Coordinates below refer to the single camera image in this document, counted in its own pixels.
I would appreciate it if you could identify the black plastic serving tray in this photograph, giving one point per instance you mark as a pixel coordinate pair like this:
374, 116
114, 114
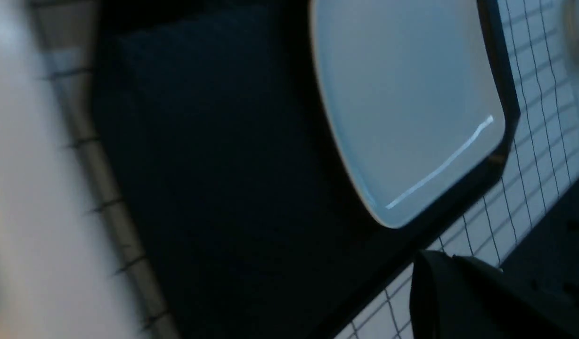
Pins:
211, 118

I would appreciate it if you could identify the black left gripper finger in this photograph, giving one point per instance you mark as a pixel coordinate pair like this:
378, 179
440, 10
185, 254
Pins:
462, 297

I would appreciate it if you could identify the large white plastic tub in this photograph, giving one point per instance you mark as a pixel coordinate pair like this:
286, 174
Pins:
56, 262

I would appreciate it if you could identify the large white square plate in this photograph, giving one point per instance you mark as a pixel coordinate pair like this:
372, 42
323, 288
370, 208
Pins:
409, 95

